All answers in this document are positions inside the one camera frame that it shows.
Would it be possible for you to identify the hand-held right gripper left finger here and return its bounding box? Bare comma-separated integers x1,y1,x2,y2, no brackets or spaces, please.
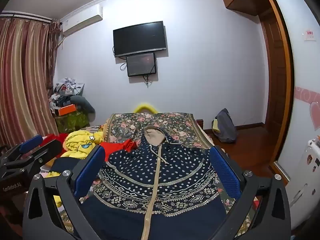
22,145,118,240

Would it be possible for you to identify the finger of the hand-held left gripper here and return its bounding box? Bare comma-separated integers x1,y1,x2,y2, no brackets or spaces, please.
0,134,43,165
4,139,63,178

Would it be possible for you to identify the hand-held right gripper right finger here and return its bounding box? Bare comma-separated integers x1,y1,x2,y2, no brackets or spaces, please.
209,145,292,240

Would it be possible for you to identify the navy patterned hooded jacket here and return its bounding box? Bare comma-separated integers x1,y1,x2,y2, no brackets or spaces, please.
80,126,240,240

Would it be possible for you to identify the yellow cartoon fleece garment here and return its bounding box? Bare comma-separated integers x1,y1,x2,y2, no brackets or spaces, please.
46,129,105,208

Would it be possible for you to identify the orange-red garment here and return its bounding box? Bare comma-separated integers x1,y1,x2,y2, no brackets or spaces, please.
100,139,137,163

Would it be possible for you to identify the green cloth covered cabinet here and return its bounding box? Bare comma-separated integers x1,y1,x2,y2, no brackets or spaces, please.
54,112,90,133

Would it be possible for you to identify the grey backpack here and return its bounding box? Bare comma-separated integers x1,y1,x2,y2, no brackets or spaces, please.
214,108,238,143

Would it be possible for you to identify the orange box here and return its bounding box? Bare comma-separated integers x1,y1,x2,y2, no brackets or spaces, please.
58,104,77,116

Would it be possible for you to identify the pile of clutter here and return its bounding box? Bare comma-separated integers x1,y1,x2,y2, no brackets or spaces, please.
49,77,85,110

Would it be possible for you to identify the striped curtain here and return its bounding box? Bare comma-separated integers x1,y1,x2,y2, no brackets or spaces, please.
0,11,62,147

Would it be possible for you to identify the floral blanket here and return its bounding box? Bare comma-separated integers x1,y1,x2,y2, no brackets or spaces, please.
95,112,260,240

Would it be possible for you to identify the white appliance with stickers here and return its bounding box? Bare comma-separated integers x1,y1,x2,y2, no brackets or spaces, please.
285,136,320,230

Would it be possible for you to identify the yellow foam tube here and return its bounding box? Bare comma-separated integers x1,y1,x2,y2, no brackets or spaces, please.
132,102,155,113

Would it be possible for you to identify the wooden door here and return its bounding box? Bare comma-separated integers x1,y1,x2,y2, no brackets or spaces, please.
260,10,294,170

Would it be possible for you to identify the white air conditioner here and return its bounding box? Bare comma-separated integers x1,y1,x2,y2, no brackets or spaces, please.
60,4,103,36

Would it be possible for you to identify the black hanging cable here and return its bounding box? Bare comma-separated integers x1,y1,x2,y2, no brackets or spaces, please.
142,74,153,88

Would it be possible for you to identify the small wall monitor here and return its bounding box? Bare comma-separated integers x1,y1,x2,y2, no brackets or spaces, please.
126,52,157,77

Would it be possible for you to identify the curtain rail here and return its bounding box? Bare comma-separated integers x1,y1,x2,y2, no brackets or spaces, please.
0,10,54,23

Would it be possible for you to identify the large wall television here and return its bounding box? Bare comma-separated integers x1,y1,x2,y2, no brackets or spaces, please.
113,21,167,58

